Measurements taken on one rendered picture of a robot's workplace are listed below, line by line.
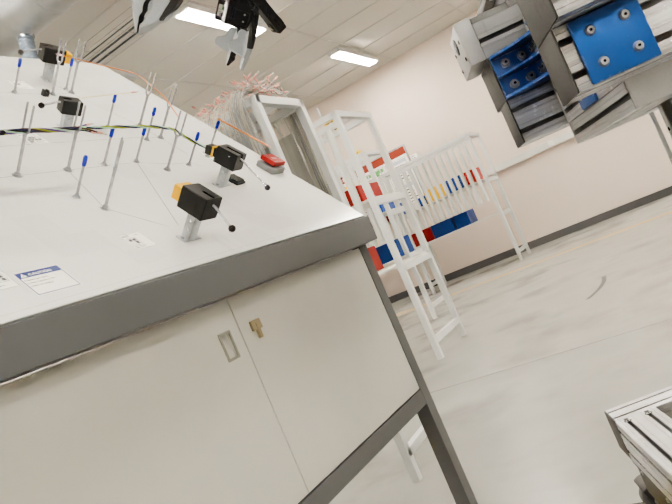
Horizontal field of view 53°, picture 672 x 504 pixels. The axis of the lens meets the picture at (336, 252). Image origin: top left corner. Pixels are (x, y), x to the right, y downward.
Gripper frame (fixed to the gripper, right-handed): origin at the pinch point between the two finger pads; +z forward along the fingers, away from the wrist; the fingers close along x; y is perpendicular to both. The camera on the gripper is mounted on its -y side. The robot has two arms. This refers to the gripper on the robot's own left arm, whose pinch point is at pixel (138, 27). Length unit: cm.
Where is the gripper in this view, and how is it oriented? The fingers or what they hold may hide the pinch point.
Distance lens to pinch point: 127.1
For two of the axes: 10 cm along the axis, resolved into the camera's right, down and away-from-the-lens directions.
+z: -5.5, 6.9, 4.7
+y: 3.1, -3.6, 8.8
